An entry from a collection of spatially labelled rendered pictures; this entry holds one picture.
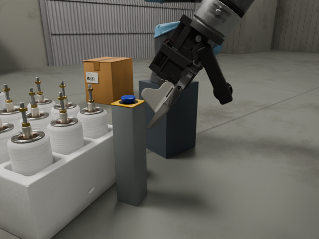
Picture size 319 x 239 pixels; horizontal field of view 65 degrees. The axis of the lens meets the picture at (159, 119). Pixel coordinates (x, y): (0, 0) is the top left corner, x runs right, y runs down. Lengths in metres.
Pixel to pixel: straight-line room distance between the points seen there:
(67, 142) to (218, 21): 0.50
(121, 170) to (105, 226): 0.15
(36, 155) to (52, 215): 0.16
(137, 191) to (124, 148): 0.14
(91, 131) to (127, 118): 0.19
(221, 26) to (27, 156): 0.51
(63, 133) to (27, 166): 0.13
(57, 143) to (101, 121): 0.16
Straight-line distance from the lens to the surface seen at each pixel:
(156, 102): 0.45
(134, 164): 0.72
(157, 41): 1.01
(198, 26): 0.46
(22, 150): 0.67
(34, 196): 0.66
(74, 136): 0.74
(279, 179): 1.01
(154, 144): 1.08
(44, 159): 0.69
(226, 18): 0.46
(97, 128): 0.82
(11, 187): 0.69
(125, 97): 0.68
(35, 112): 0.84
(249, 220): 0.79
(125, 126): 0.68
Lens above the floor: 0.50
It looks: 20 degrees down
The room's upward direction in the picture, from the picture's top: straight up
